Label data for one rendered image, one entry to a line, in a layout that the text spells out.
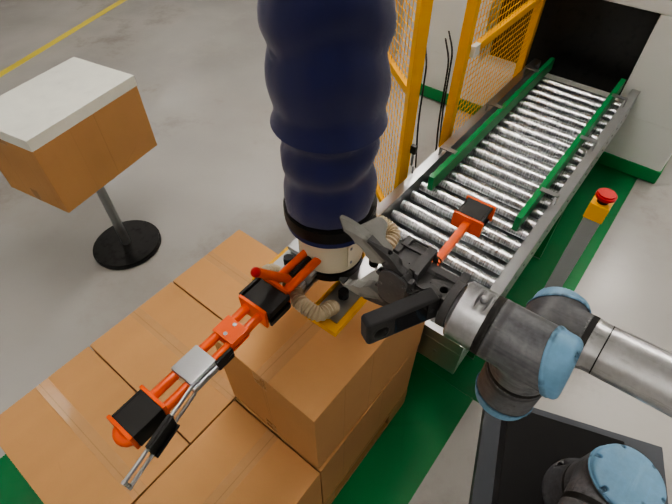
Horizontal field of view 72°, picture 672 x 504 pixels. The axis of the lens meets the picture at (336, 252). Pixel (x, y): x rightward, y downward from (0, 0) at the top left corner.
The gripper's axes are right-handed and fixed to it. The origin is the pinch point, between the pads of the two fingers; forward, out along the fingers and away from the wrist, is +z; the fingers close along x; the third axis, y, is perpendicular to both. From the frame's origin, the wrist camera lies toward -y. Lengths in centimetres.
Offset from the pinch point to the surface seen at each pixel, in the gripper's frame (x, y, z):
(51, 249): -158, 6, 224
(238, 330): -32.2, -8.6, 20.2
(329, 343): -63, 15, 14
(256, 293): -31.9, 0.9, 23.8
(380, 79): 14.7, 26.0, 10.1
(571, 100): -106, 269, 14
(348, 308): -44.1, 17.3, 9.1
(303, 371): -63, 4, 14
